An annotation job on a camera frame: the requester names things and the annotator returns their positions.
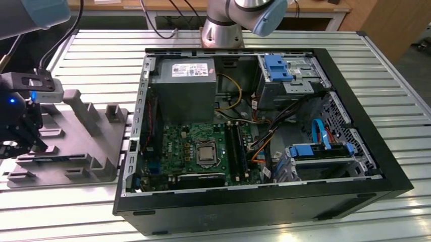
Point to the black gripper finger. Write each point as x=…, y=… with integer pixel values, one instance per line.
x=11, y=151
x=33, y=126

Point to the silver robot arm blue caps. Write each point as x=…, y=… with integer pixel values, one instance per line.
x=222, y=27

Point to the grey parts rack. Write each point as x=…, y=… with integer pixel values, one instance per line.
x=78, y=141

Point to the green motherboard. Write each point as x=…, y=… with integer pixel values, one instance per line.
x=175, y=141

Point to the grey power supply unit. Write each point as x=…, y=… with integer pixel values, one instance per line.
x=185, y=100

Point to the wooden desk white legs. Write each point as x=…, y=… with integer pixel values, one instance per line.
x=111, y=7

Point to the black CPU socket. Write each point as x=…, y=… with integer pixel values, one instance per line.
x=206, y=143

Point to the white paper box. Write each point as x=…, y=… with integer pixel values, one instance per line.
x=107, y=1

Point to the silver CPU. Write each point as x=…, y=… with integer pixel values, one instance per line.
x=206, y=153

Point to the black graphics card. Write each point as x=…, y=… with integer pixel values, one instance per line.
x=202, y=177

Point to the black open PC case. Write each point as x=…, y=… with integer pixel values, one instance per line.
x=235, y=214

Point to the blue drive latch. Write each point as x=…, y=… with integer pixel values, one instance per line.
x=277, y=70

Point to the silver drive cage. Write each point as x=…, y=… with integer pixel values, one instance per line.
x=299, y=88

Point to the hard disk in blue carrier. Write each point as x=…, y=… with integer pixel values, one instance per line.
x=305, y=151

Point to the silver disk bay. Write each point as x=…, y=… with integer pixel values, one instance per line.
x=354, y=165

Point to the wooden cabinet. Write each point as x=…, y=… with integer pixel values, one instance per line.
x=388, y=25

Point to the black chair base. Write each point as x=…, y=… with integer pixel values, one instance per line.
x=422, y=45

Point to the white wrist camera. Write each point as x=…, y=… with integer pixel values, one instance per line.
x=51, y=97

